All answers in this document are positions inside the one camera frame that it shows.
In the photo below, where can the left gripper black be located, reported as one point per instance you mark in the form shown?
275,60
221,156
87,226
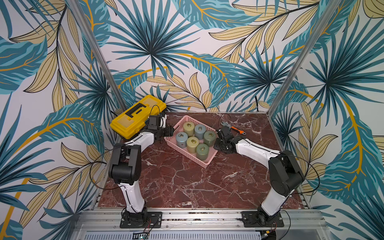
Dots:
169,132

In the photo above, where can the orange handled adjustable wrench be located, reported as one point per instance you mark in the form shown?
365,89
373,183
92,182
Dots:
233,128

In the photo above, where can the aluminium front rail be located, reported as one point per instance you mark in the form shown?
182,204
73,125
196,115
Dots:
201,224

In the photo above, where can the olive tea canister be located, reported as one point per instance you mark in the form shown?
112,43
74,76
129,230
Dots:
189,128
192,144

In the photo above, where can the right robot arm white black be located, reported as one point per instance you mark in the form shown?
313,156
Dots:
284,171

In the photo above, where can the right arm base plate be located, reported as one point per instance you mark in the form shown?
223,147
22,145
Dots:
255,219

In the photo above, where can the right aluminium corner post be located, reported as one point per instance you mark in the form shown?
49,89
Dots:
319,28

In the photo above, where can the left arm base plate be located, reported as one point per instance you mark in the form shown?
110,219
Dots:
153,220

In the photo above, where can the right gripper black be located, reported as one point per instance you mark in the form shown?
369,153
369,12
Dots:
223,144

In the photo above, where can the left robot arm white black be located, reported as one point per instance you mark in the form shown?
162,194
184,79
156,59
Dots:
126,167

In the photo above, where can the blue-grey tea canister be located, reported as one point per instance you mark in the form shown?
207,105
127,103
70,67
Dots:
181,139
199,131

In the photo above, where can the green tea canister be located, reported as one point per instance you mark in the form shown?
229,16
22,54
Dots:
209,138
202,151

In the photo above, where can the aluminium corner post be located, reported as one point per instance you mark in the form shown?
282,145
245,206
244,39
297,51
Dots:
319,28
91,39

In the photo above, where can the yellow black toolbox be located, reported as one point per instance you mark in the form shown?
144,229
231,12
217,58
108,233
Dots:
130,122

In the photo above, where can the left aluminium corner post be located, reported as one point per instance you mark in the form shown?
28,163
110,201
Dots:
91,39

